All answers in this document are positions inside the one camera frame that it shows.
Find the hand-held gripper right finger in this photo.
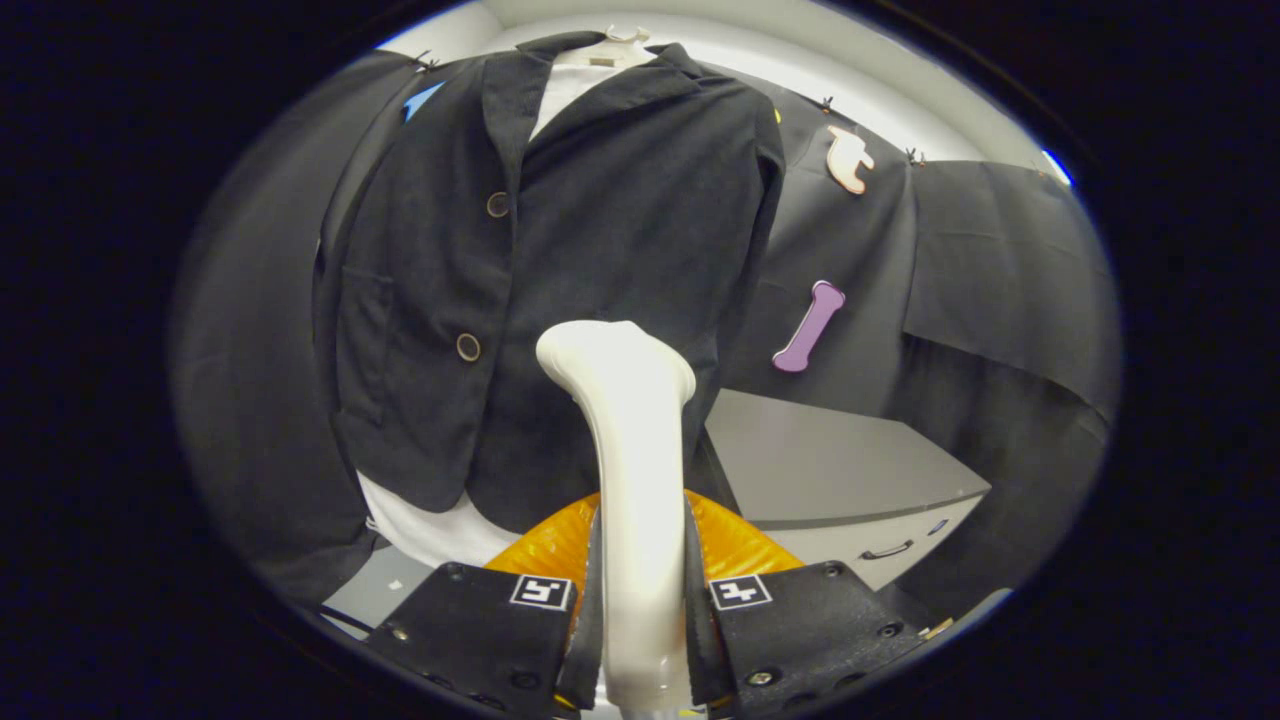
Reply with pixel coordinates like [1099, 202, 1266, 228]
[683, 490, 926, 720]

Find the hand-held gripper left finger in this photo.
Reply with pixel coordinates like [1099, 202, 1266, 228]
[365, 492, 607, 717]

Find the white garment steamer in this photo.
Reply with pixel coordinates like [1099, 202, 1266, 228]
[535, 320, 698, 716]

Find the black blazer jacket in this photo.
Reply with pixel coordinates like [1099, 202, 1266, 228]
[312, 30, 788, 536]

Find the white mannequin torso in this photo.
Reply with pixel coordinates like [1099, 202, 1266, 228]
[357, 25, 653, 569]

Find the grey cabinet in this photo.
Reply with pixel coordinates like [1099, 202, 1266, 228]
[700, 388, 993, 591]

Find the black backdrop cloth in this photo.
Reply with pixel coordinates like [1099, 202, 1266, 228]
[168, 50, 1121, 621]

